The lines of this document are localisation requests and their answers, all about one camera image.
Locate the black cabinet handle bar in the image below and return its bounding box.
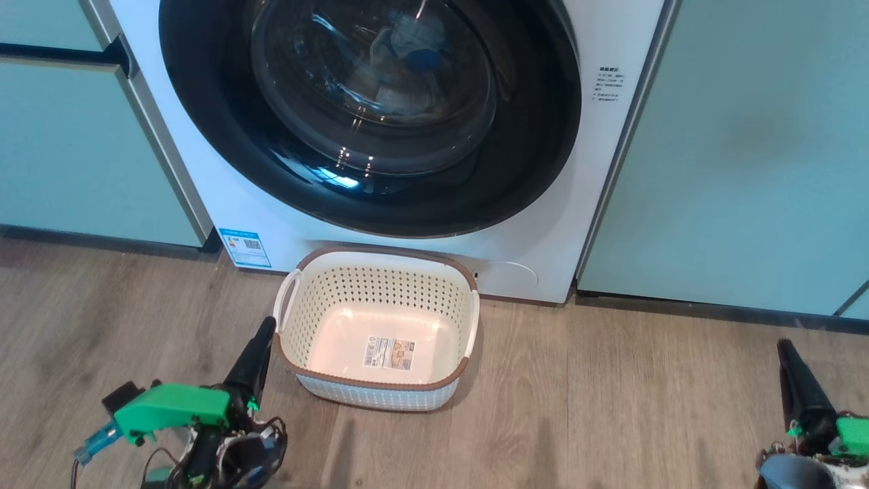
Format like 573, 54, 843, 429
0, 37, 140, 79

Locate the cream perforated laundry basket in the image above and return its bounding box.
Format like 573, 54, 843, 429
273, 246, 481, 412

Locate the teal connector plug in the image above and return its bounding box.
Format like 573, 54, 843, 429
73, 420, 123, 467

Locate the pale green cabinet with handle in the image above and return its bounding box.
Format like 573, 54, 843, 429
0, 0, 215, 249

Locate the round white filter cover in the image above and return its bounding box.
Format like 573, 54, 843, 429
475, 261, 540, 300

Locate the white front-load washing machine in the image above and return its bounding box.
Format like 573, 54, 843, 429
109, 0, 669, 304

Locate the paper label inside basket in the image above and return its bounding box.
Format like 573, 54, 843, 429
363, 336, 416, 371

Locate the blue energy label sticker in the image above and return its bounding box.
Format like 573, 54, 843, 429
219, 228, 272, 269

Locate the cream garment with blue trim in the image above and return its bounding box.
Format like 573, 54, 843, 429
388, 12, 450, 73
360, 61, 462, 117

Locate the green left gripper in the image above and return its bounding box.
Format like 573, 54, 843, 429
114, 316, 277, 446

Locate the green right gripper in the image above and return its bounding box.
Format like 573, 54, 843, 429
777, 338, 869, 460

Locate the black round glass washer door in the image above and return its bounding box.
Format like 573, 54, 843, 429
158, 0, 583, 238

